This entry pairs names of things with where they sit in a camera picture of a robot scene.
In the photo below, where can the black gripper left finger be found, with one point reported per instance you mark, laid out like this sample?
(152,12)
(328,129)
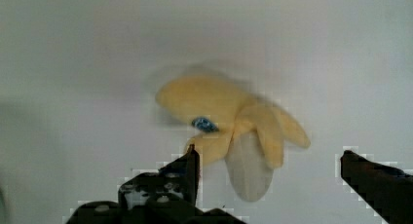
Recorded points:
(167,196)

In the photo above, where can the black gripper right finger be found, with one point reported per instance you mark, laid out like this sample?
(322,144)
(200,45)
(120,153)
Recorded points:
(387,190)

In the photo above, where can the yellow peeled banana toy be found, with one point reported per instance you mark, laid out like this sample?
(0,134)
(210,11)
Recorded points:
(236,126)

